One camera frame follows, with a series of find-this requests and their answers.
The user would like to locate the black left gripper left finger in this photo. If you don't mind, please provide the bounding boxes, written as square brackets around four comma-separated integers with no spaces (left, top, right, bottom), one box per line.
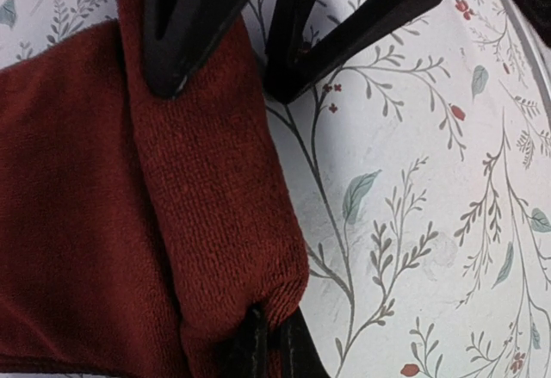
[223,304,268,378]

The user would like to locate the dark red towel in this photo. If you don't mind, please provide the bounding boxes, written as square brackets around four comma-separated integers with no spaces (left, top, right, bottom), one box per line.
[1,0,308,377]

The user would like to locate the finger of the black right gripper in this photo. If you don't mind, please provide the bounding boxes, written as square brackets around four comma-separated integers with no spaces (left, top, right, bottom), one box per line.
[263,0,442,103]
[143,0,248,98]

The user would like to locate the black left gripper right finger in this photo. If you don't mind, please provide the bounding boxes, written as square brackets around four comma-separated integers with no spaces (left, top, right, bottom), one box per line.
[279,308,330,378]

